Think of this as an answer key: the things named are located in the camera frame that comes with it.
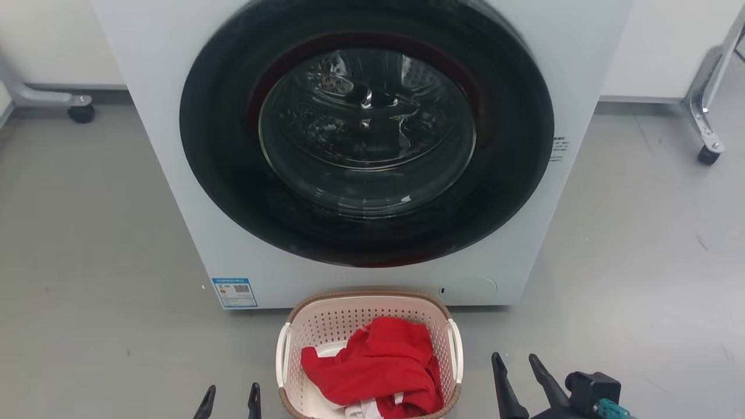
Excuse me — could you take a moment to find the round white filter cover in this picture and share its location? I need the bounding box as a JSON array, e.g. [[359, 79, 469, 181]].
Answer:
[[438, 276, 498, 302]]

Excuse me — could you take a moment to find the round black washing machine door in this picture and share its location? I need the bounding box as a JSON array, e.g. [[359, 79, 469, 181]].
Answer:
[[179, 0, 555, 268]]

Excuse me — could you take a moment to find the blue energy label sticker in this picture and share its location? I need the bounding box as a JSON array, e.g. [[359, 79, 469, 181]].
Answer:
[[211, 277, 258, 309]]

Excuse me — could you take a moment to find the teal cable connector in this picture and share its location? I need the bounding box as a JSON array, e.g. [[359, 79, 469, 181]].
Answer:
[[593, 399, 635, 419]]

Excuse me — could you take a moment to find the grey metal stand leg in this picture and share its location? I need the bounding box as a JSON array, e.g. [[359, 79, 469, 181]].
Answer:
[[681, 6, 745, 153], [0, 58, 94, 108]]

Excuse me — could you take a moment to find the white front-load washing machine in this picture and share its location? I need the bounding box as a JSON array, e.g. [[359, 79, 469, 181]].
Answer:
[[90, 0, 634, 310]]

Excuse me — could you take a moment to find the glossy black right gripper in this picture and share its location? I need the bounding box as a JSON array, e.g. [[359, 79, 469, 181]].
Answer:
[[491, 352, 606, 419]]

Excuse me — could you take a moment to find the red garment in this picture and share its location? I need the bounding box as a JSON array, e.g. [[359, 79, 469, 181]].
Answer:
[[300, 317, 445, 419]]

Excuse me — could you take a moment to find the white garment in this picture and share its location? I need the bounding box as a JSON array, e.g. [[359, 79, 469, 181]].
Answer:
[[316, 340, 405, 419]]

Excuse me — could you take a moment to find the steel washing machine drum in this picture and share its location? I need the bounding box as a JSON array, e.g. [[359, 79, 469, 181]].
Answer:
[[267, 49, 473, 171]]

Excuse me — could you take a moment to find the white perforated laundry basket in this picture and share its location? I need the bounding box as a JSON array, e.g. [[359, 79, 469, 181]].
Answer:
[[275, 290, 464, 419]]

